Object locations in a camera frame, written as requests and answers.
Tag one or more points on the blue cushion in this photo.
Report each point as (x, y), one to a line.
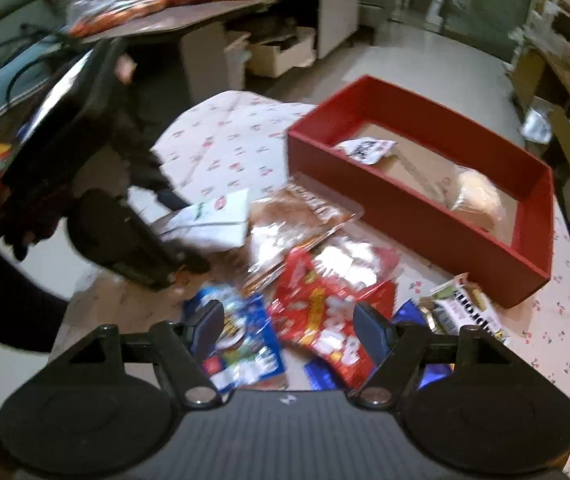
(0, 95)

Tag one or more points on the silver foil bag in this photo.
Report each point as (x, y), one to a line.
(537, 122)

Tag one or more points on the white cabinet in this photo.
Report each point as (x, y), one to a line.
(337, 17)

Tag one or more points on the dark blue wafer packet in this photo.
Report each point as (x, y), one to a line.
(407, 314)

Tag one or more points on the brown top desk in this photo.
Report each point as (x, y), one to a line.
(190, 17)

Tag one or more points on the green white wafer packet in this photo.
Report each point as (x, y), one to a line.
(465, 310)

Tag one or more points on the person's left hand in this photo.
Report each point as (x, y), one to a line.
(27, 237)

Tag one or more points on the blue snack packet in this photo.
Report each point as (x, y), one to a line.
(250, 345)

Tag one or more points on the red cardboard box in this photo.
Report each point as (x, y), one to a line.
(415, 240)

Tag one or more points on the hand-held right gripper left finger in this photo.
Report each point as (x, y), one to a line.
(207, 325)

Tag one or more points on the gold snack packet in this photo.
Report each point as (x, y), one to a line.
(430, 312)

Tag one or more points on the clear bag of orange snacks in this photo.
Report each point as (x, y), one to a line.
(120, 2)

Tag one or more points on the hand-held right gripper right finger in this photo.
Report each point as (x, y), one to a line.
(369, 329)

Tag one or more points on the brown bread packet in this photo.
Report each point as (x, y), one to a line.
(305, 215)

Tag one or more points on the red snack packet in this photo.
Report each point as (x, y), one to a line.
(315, 310)

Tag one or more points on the cherry print tablecloth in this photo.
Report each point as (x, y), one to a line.
(225, 140)

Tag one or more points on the white storage box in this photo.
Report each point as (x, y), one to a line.
(277, 55)

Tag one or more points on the white black print packet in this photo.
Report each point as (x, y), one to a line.
(365, 150)

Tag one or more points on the white snack packet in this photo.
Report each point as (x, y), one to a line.
(215, 225)

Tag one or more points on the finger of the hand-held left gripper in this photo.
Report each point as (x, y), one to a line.
(185, 261)
(152, 175)

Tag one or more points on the clear round cake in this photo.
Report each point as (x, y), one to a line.
(475, 195)

